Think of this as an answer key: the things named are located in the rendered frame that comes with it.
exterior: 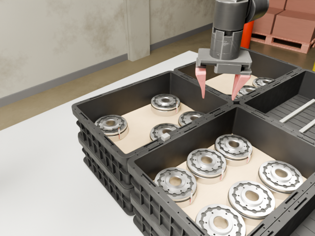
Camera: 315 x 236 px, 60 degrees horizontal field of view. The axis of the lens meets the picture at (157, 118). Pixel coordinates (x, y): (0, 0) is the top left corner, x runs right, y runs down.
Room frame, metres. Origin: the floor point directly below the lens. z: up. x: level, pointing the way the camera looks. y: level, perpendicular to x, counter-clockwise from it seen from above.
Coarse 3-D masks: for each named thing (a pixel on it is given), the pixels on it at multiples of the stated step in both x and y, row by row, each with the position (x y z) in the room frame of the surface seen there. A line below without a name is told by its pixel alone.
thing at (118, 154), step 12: (168, 72) 0.91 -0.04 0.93; (132, 84) 0.82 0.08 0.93; (192, 84) 0.82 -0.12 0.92; (96, 96) 0.73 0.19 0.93; (216, 96) 0.74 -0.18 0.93; (72, 108) 0.67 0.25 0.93; (84, 120) 0.61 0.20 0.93; (96, 132) 0.55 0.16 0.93; (108, 144) 0.51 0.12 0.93; (120, 156) 0.46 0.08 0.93
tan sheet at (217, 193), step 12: (252, 156) 0.57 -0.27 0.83; (264, 156) 0.57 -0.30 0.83; (228, 168) 0.52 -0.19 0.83; (240, 168) 0.52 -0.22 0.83; (252, 168) 0.52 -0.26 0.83; (228, 180) 0.48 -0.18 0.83; (240, 180) 0.48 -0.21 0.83; (252, 180) 0.48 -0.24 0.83; (204, 192) 0.44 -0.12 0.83; (216, 192) 0.44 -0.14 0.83; (192, 204) 0.41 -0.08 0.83; (204, 204) 0.41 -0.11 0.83; (276, 204) 0.41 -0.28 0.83; (192, 216) 0.37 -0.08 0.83; (252, 228) 0.35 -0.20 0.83
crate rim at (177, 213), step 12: (228, 108) 0.67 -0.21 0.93; (240, 108) 0.67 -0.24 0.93; (204, 120) 0.61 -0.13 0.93; (264, 120) 0.61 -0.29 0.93; (180, 132) 0.55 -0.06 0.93; (288, 132) 0.55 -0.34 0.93; (156, 144) 0.51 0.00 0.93; (312, 144) 0.51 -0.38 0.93; (132, 156) 0.46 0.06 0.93; (144, 156) 0.47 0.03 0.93; (132, 168) 0.43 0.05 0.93; (144, 180) 0.39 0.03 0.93; (312, 180) 0.39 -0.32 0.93; (156, 192) 0.36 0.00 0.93; (300, 192) 0.36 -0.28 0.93; (168, 204) 0.33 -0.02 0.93; (288, 204) 0.33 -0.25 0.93; (180, 216) 0.30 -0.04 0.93; (276, 216) 0.30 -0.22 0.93; (192, 228) 0.28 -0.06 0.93; (264, 228) 0.28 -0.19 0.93
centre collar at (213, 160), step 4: (200, 156) 0.53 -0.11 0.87; (204, 156) 0.53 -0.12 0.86; (208, 156) 0.53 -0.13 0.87; (212, 156) 0.53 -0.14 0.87; (200, 160) 0.52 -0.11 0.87; (212, 160) 0.52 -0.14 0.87; (200, 164) 0.50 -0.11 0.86; (204, 164) 0.50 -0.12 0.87; (208, 164) 0.50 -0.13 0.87; (212, 164) 0.50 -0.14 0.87
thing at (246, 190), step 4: (248, 188) 0.42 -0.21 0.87; (252, 188) 0.42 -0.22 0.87; (244, 192) 0.41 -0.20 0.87; (252, 192) 0.42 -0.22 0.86; (256, 192) 0.41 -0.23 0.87; (260, 192) 0.41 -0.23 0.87; (240, 196) 0.40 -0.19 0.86; (244, 196) 0.40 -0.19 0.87; (260, 196) 0.40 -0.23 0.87; (244, 200) 0.39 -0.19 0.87; (248, 200) 0.39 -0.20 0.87; (260, 200) 0.39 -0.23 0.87; (248, 204) 0.38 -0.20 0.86; (252, 204) 0.38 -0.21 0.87; (256, 204) 0.38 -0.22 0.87; (260, 204) 0.38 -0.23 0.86
